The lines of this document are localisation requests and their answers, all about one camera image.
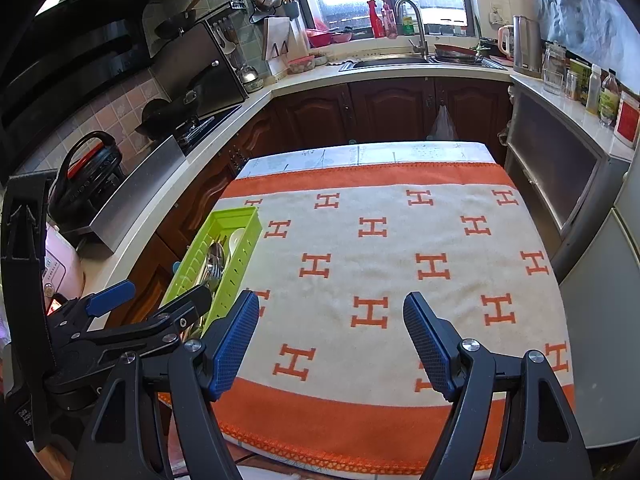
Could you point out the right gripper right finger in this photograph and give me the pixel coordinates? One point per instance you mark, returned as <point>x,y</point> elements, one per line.
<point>539,436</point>

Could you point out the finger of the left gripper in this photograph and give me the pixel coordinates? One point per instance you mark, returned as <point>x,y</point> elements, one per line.
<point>100,303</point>

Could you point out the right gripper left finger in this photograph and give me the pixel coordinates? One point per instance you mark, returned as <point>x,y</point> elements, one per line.
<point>124,439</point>

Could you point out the large silver spoon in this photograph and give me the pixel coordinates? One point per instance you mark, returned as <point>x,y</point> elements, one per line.
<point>214,267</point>

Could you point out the pink appliance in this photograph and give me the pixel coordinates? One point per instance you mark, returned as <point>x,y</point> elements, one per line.
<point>62,278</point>

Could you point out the green plastic utensil tray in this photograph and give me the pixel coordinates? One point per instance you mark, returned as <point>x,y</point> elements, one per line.
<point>217,228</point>

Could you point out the black red rice cooker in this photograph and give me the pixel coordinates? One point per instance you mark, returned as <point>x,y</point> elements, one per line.
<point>89,175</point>

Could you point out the white ceramic soup spoon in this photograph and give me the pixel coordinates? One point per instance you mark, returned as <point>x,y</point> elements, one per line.
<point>234,240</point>

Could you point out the grey refrigerator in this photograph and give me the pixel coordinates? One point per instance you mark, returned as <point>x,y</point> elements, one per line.
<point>580,183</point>

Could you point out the orange white H blanket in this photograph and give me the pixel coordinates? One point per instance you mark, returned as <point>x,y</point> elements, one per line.
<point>331,381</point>

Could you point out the black range hood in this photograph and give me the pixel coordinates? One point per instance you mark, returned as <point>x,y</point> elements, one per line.
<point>56,56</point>

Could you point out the steel kettle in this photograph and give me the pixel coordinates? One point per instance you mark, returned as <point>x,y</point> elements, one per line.
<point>521,42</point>

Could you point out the red spray bottle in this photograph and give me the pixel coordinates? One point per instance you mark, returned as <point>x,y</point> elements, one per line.
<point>375,21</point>

